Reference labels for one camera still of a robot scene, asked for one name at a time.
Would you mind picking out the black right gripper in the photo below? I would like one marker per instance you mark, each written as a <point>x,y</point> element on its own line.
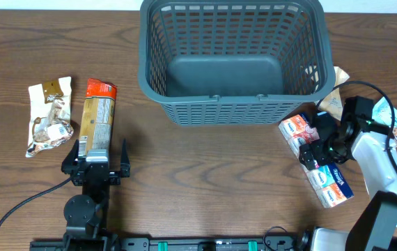
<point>314,153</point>

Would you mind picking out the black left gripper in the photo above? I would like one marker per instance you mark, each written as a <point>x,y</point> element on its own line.
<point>71,166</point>

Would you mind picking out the Kleenex tissue multipack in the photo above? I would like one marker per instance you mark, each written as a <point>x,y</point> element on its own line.
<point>327,180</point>

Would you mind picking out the long orange biscuit pack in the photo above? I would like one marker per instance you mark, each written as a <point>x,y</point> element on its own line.
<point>97,118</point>

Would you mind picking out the beige paper bag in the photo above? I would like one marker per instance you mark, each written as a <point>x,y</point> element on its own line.
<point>331,103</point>

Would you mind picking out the mint green wipes packet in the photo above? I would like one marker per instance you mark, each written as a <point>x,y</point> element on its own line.
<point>382,114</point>

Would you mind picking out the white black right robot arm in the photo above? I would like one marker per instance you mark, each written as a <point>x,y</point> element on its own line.
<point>358,137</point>

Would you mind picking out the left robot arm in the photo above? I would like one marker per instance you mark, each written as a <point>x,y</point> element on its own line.
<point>86,214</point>

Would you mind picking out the white brown snack pouch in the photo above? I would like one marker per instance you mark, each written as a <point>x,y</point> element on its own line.
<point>49,125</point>

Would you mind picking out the grey plastic lattice basket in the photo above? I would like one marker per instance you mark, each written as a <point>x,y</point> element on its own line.
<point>233,62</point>

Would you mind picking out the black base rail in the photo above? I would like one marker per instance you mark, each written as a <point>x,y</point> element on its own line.
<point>280,243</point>

